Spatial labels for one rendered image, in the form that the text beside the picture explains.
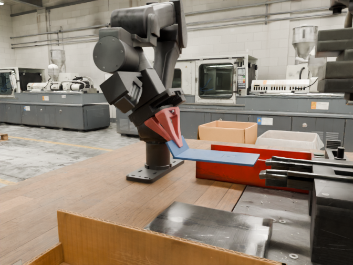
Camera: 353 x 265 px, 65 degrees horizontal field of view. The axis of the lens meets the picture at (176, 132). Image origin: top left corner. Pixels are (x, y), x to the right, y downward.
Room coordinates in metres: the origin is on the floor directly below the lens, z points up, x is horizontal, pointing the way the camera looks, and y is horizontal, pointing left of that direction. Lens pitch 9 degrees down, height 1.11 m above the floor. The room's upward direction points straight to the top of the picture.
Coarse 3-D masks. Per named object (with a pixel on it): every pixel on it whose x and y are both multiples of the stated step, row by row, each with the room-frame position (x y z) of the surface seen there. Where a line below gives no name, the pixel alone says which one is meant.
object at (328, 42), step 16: (352, 0) 0.38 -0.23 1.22; (320, 32) 0.36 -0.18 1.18; (336, 32) 0.36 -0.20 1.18; (352, 32) 0.35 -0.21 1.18; (320, 48) 0.36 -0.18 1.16; (336, 48) 0.36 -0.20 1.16; (352, 48) 0.35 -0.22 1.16; (336, 64) 0.33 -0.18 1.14; (352, 64) 0.32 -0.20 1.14; (320, 80) 0.42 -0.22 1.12; (336, 80) 0.32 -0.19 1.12; (352, 80) 0.32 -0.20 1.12; (352, 96) 0.37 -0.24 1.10
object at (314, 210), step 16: (320, 208) 0.30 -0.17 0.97; (336, 208) 0.30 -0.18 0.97; (320, 224) 0.30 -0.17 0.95; (336, 224) 0.30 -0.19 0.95; (352, 224) 0.29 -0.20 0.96; (320, 240) 0.30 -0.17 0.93; (336, 240) 0.30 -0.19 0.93; (352, 240) 0.29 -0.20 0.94; (320, 256) 0.30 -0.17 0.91; (336, 256) 0.30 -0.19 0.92; (352, 256) 0.29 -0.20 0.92
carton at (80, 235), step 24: (72, 216) 0.29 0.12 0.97; (72, 240) 0.29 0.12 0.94; (96, 240) 0.28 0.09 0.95; (120, 240) 0.27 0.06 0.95; (144, 240) 0.25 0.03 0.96; (168, 240) 0.24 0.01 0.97; (24, 264) 0.26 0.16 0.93; (48, 264) 0.28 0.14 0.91; (72, 264) 0.29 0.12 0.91; (96, 264) 0.28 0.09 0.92; (120, 264) 0.27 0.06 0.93; (144, 264) 0.25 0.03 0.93; (168, 264) 0.24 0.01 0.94; (192, 264) 0.23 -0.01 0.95; (216, 264) 0.22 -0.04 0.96; (240, 264) 0.21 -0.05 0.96; (264, 264) 0.21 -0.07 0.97
